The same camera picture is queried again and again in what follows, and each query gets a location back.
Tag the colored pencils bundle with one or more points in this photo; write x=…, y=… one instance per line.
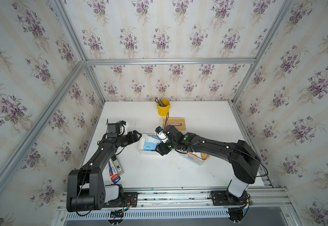
x=159, y=102

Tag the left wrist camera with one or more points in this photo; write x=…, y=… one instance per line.
x=123, y=128

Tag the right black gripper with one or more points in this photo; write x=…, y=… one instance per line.
x=160, y=148

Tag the white plastic tray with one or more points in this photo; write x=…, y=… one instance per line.
x=141, y=144

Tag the bamboo tissue box lid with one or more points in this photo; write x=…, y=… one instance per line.
x=200, y=156

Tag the clear plastic tissue box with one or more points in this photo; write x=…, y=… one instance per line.
x=196, y=158

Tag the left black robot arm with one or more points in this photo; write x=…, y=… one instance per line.
x=86, y=189

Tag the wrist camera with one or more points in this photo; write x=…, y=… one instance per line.
x=160, y=134
x=123, y=128

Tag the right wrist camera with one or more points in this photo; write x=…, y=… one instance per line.
x=160, y=134

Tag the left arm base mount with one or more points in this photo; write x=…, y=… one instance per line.
x=122, y=204

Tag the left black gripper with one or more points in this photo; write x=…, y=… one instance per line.
x=130, y=140

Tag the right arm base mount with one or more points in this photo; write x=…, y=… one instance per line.
x=237, y=206

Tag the white box with bamboo lid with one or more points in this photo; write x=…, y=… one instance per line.
x=178, y=123

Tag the yellow metal pen bucket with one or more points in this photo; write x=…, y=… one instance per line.
x=163, y=111

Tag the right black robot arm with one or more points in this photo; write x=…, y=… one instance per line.
x=245, y=162

